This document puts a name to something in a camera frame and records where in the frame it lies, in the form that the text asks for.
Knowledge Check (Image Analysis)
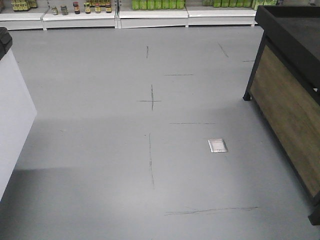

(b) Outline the white store shelf unit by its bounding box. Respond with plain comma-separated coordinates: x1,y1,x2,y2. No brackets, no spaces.
0,0,257,31

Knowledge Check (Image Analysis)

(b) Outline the black wood produce display stand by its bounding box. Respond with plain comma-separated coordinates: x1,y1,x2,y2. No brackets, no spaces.
243,5,320,226

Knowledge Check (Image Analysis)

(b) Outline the metal floor outlet cover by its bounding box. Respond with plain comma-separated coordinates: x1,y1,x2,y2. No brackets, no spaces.
208,138,228,153

